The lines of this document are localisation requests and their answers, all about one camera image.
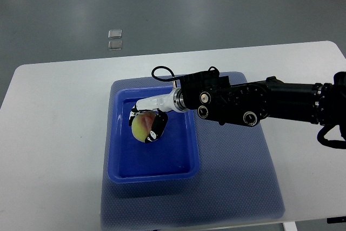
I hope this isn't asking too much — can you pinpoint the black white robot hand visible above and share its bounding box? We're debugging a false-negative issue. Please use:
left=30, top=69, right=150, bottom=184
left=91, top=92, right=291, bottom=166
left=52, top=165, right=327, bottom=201
left=129, top=90, right=179, bottom=143

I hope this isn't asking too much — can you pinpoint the green red peach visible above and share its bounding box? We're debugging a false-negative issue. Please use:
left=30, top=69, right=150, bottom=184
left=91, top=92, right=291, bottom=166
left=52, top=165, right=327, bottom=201
left=131, top=111, right=156, bottom=143

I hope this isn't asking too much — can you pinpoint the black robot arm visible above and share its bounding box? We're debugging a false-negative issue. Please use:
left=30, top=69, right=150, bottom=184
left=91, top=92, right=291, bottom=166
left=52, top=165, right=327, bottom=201
left=167, top=67, right=345, bottom=149

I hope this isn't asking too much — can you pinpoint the lower metal floor plate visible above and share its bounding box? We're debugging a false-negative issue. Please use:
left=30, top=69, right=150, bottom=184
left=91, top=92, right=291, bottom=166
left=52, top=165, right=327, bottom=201
left=108, top=39, right=123, bottom=51

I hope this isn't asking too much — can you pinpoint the metal floor plate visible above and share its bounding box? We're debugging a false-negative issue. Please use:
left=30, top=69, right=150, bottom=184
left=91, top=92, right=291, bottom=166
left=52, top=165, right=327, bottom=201
left=108, top=29, right=122, bottom=39
left=108, top=39, right=123, bottom=51

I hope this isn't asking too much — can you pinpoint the upper metal floor plate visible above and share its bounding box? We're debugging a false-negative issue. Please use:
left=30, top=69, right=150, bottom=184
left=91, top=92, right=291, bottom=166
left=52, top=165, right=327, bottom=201
left=108, top=29, right=122, bottom=39

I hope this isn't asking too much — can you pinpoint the blue plastic tray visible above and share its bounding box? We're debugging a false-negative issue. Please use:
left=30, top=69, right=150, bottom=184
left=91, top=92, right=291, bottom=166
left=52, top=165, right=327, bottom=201
left=106, top=87, right=199, bottom=184

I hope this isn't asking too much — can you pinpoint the blue-grey textured mat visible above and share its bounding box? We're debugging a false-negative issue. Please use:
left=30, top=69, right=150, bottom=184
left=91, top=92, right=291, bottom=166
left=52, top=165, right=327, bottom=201
left=101, top=77, right=285, bottom=230

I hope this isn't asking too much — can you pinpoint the white table leg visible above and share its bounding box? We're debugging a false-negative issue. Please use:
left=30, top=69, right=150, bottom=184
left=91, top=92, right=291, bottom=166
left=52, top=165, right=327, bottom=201
left=282, top=222, right=297, bottom=231

